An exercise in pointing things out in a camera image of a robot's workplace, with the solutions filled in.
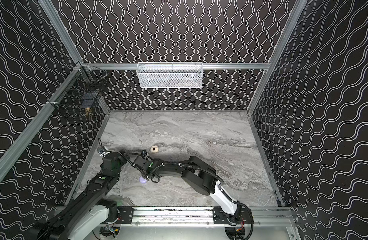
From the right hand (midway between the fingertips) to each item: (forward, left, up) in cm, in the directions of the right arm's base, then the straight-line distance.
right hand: (150, 168), depth 92 cm
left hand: (+3, +13, +12) cm, 19 cm away
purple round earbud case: (-8, +2, +2) cm, 8 cm away
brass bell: (+20, +32, +31) cm, 48 cm away
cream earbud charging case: (+12, -1, +3) cm, 13 cm away
